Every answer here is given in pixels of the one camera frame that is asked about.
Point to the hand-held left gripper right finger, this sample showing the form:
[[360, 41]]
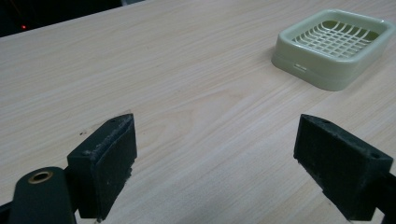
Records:
[[339, 165]]

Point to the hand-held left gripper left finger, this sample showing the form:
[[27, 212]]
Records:
[[107, 168]]

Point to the pale green plastic drain basket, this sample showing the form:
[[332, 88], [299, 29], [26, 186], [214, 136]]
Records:
[[333, 49]]

